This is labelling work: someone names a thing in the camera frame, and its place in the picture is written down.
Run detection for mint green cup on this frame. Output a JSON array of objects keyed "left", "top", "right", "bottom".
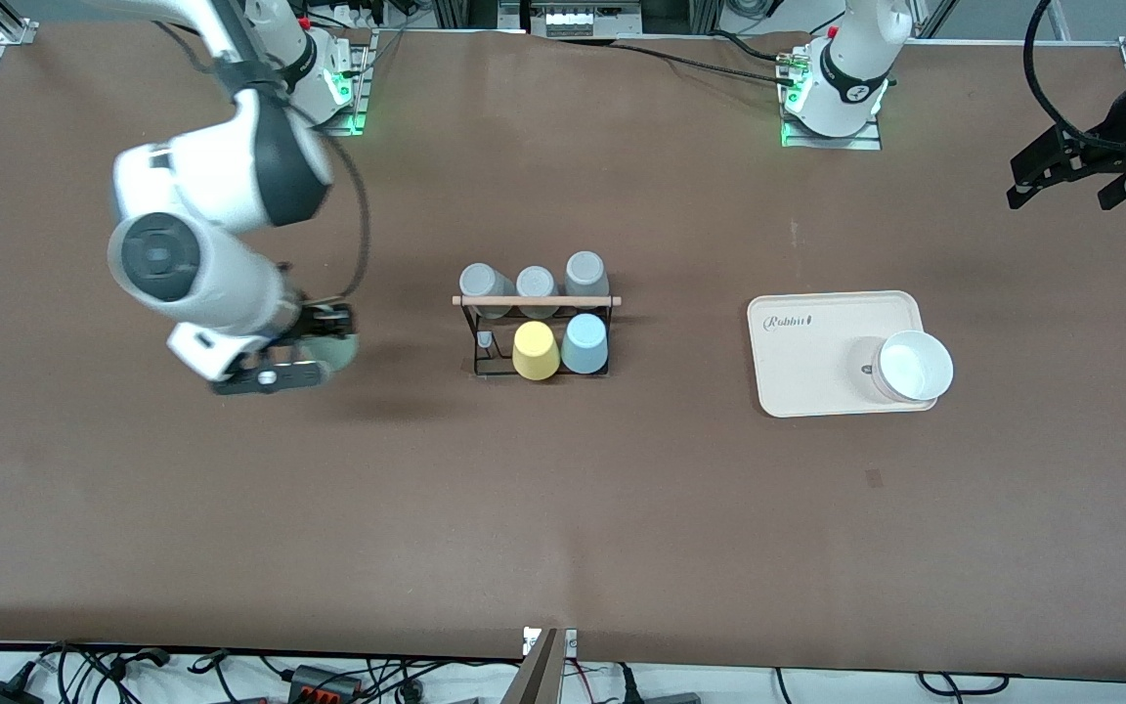
[{"left": 304, "top": 332, "right": 361, "bottom": 377}]

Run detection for light blue cup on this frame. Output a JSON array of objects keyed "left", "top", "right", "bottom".
[{"left": 560, "top": 313, "right": 611, "bottom": 376}]

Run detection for grey cup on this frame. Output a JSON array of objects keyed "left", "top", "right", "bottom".
[
  {"left": 516, "top": 266, "right": 558, "bottom": 320},
  {"left": 564, "top": 251, "right": 611, "bottom": 299},
  {"left": 458, "top": 262, "right": 517, "bottom": 320}
]

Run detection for yellow cup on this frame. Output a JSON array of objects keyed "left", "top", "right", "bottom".
[{"left": 511, "top": 321, "right": 562, "bottom": 382}]

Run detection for white bowl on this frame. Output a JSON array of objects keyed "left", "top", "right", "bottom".
[{"left": 871, "top": 330, "right": 955, "bottom": 404}]

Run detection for beige tray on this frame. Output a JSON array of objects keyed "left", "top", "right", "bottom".
[{"left": 747, "top": 290, "right": 937, "bottom": 419}]

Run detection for grey power strip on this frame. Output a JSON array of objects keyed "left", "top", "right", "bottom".
[{"left": 529, "top": 0, "right": 642, "bottom": 38}]

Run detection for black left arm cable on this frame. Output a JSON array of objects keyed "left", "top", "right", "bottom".
[{"left": 1024, "top": 0, "right": 1106, "bottom": 150}]

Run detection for black wire cup rack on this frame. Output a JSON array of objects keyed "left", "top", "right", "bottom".
[{"left": 453, "top": 291, "right": 623, "bottom": 380}]

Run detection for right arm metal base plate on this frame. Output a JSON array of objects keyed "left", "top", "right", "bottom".
[{"left": 314, "top": 29, "right": 370, "bottom": 136}]

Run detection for tangled black floor cables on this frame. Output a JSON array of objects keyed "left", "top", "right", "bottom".
[{"left": 0, "top": 640, "right": 276, "bottom": 704}]

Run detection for black table cable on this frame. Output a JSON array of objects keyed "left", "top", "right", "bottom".
[{"left": 563, "top": 37, "right": 808, "bottom": 87}]

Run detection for aluminium profile post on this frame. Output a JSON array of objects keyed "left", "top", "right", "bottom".
[{"left": 499, "top": 628, "right": 579, "bottom": 704}]

